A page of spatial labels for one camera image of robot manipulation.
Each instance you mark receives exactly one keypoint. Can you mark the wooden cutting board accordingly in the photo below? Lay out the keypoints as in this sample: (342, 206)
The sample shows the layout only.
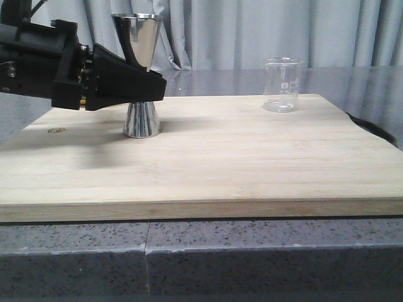
(216, 157)

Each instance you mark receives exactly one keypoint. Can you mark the steel double jigger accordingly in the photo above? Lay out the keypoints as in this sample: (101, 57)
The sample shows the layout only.
(137, 34)

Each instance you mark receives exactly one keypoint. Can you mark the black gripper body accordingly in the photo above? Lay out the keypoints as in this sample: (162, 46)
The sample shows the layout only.
(47, 62)

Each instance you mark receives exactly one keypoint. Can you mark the grey curtain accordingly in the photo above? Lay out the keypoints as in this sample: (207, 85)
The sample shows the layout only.
(233, 35)

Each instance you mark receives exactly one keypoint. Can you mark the small glass beaker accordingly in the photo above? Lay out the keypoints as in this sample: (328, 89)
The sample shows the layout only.
(281, 84)

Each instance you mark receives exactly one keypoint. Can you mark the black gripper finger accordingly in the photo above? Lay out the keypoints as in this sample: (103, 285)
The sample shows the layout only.
(110, 81)

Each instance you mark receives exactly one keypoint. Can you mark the black cutting board handle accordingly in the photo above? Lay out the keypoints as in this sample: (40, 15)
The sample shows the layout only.
(374, 129)

